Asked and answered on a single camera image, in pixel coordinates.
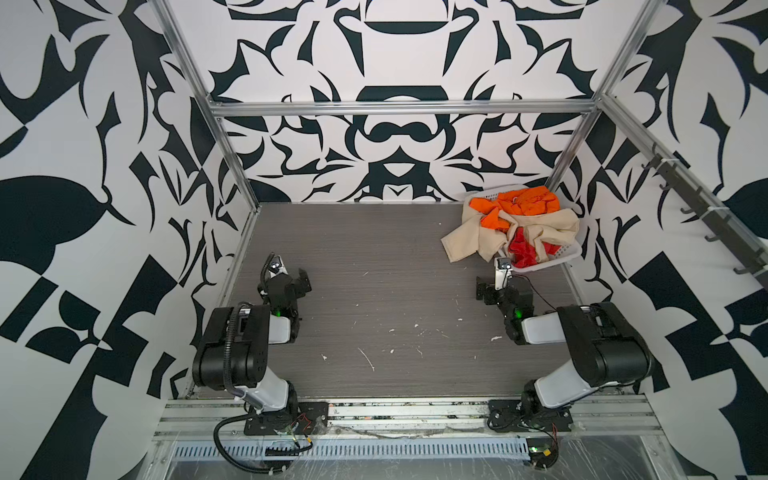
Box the orange shorts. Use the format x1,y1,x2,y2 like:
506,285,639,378
469,186,560,233

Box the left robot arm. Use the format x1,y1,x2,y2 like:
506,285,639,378
192,253,312,419

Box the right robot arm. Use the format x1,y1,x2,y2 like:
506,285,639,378
475,258,654,432

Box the red shorts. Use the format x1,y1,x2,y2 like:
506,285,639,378
507,227,562,268

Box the beige shorts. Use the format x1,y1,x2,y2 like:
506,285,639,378
441,206,580,264

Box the white laundry basket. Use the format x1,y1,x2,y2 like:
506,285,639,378
464,185,581,273

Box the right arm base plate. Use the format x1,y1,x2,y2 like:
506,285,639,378
486,397,573,433

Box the aluminium frame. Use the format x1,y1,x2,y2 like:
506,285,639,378
146,0,768,480

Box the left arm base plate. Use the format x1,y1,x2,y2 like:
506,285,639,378
244,402,329,436

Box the black corrugated cable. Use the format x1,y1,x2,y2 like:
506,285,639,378
212,413,314,475

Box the white slotted cable duct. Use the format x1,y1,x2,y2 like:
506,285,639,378
170,436,532,463

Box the wall hook rail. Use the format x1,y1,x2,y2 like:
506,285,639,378
641,142,768,289

